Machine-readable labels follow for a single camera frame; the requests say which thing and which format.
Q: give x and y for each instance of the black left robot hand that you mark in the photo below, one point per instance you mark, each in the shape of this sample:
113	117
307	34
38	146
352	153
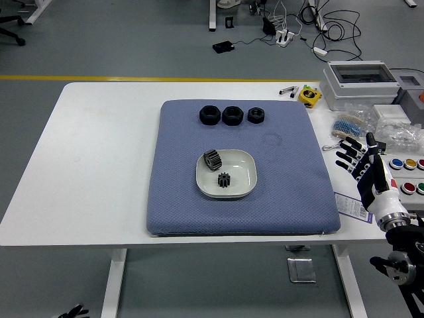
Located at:
74	313

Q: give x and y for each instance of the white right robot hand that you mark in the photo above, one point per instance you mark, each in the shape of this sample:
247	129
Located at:
384	198

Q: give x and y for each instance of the small black gear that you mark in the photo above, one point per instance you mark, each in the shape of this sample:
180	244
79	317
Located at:
224	180

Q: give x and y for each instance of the large black gear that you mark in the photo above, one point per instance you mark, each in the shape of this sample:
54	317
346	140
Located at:
212	160

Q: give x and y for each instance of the grey box red green buttons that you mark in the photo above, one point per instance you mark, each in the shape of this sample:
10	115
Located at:
408	188

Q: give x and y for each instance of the small white box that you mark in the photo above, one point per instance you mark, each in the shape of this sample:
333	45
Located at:
389	111

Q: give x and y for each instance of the grey box with orange button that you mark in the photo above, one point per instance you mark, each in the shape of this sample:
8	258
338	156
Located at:
410	99

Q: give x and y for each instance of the small black hex nut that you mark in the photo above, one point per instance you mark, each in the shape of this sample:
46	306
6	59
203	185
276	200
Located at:
256	116

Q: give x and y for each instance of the large black hex nut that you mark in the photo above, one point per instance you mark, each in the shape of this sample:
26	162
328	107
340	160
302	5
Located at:
233	116
209	116

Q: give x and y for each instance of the purple and white label card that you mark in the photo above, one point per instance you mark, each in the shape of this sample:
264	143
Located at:
351	207

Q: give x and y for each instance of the black circuit module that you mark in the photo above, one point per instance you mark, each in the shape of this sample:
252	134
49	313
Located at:
381	147

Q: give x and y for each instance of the clear plastic bag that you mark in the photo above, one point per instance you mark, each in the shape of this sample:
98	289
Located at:
397	134

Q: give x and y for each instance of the bag of blue resistors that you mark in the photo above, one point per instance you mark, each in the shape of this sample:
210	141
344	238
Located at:
348	126

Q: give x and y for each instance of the small metal floor plate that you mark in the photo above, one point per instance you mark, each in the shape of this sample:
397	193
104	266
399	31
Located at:
297	247

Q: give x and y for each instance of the large metal floor plate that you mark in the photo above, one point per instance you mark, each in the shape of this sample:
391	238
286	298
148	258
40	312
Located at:
300	270

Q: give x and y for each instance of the yellow tape measure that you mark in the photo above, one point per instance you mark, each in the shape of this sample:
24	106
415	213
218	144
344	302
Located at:
309	96

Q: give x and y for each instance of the white square dish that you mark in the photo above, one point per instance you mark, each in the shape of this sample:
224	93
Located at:
243	179

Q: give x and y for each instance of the black and silver clip tool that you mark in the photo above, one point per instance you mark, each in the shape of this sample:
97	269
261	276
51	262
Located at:
288	90

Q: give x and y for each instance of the blue-grey padded mat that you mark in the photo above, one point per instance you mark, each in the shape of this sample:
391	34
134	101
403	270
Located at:
238	218

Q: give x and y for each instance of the white table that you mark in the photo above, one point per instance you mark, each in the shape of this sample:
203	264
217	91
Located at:
99	159

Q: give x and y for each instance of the white power adapter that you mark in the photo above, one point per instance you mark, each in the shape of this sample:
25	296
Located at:
320	50

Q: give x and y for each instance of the white power strip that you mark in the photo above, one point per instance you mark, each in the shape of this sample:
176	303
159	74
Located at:
284	37

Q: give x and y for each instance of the black power adapter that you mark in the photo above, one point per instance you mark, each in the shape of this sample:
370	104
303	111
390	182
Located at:
268	26

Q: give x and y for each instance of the black flat device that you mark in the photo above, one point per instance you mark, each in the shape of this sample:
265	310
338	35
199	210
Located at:
224	47

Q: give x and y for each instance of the white rounded object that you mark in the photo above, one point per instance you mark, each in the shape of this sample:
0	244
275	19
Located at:
228	3

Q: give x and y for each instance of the white desk leg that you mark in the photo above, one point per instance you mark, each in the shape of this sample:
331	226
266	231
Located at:
212	15

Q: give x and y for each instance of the black office chair base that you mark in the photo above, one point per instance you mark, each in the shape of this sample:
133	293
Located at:
8	33

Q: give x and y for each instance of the white desk foot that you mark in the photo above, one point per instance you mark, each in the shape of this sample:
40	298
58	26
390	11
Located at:
38	11

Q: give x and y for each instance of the grey enclosure with clear lid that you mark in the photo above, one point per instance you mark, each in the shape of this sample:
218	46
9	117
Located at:
359	87

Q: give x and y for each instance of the grey metal bracket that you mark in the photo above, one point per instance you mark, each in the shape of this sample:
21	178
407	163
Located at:
255	8

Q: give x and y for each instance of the small black bracket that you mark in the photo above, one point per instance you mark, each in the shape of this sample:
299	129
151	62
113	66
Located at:
229	22

